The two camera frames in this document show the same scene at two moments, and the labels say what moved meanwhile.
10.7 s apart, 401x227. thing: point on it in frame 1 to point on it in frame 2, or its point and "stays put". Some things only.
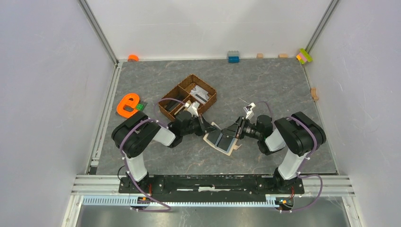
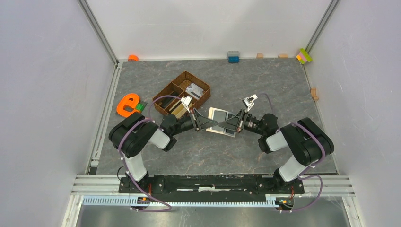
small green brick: [139, 106] stays put
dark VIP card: [224, 142] to [219, 116]
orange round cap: [133, 57] stays put
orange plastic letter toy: [125, 100] stays put
